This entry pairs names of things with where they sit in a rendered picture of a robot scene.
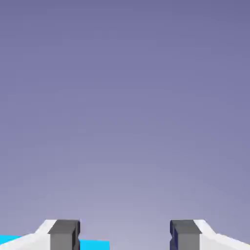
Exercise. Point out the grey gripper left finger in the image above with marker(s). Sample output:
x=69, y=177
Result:
x=60, y=236

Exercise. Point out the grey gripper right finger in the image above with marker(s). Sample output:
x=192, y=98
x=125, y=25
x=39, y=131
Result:
x=187, y=236

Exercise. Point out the large cyan box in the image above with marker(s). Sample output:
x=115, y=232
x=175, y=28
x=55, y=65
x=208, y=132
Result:
x=93, y=245

